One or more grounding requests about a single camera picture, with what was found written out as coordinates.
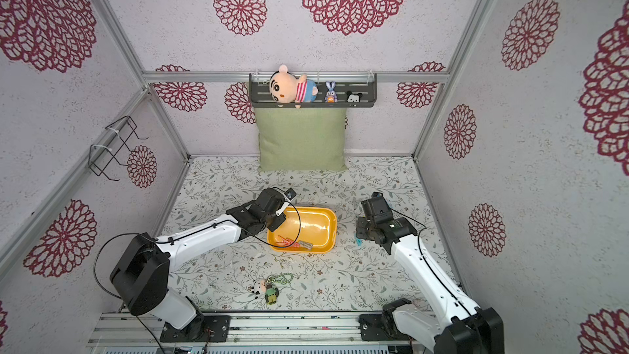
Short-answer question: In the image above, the yellow plastic storage box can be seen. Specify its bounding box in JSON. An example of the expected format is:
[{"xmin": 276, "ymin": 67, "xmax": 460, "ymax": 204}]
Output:
[{"xmin": 266, "ymin": 206, "xmax": 337, "ymax": 254}]

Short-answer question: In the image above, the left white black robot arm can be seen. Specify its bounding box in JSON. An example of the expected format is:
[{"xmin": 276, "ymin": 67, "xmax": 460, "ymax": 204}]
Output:
[{"xmin": 110, "ymin": 188, "xmax": 296, "ymax": 330}]

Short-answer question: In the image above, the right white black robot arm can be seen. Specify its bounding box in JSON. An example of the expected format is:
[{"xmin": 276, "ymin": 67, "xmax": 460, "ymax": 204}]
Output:
[{"xmin": 356, "ymin": 193, "xmax": 505, "ymax": 353}]

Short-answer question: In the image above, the green square pillow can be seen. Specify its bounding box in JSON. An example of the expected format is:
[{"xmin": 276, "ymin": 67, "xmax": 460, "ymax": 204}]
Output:
[{"xmin": 255, "ymin": 108, "xmax": 347, "ymax": 171}]

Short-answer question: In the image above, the black white mouse figure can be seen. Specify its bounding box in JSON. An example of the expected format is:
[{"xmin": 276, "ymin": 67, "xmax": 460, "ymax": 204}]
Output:
[{"xmin": 347, "ymin": 91, "xmax": 362, "ymax": 104}]

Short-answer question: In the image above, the pink boy plush doll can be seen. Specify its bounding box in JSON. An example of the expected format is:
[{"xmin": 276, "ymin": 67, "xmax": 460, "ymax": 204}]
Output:
[{"xmin": 269, "ymin": 65, "xmax": 319, "ymax": 108}]

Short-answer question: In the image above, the small blue bunny figure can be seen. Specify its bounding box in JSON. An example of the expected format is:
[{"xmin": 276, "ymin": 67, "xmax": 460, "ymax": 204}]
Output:
[{"xmin": 325, "ymin": 81, "xmax": 338, "ymax": 103}]

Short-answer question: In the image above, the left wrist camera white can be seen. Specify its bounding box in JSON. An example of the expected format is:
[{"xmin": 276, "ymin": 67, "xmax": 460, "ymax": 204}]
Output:
[{"xmin": 275, "ymin": 188, "xmax": 296, "ymax": 216}]

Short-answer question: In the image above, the cow plush keychain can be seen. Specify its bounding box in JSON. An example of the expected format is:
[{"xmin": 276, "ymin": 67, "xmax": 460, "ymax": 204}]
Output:
[{"xmin": 249, "ymin": 279, "xmax": 267, "ymax": 299}]

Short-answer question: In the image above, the green toy keychain with chain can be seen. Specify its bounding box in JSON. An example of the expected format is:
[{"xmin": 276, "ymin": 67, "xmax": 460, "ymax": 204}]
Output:
[{"xmin": 265, "ymin": 273, "xmax": 294, "ymax": 305}]

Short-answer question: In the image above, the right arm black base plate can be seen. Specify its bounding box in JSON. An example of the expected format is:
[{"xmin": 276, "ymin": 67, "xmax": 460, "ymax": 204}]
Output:
[{"xmin": 358, "ymin": 309, "xmax": 430, "ymax": 341}]

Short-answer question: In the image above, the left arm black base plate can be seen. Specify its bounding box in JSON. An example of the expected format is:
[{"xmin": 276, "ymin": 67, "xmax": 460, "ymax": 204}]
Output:
[{"xmin": 159, "ymin": 314, "xmax": 231, "ymax": 344}]

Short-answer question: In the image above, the dark metal wall shelf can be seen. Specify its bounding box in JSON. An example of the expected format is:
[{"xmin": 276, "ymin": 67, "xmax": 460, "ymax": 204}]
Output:
[{"xmin": 248, "ymin": 71, "xmax": 378, "ymax": 108}]

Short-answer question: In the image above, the black wire wall rack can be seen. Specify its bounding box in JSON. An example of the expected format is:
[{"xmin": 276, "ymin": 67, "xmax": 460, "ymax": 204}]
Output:
[{"xmin": 87, "ymin": 115, "xmax": 147, "ymax": 182}]

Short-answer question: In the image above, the aluminium front rail frame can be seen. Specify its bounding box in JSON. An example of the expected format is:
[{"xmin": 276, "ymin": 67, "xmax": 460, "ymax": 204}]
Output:
[{"xmin": 86, "ymin": 311, "xmax": 431, "ymax": 353}]

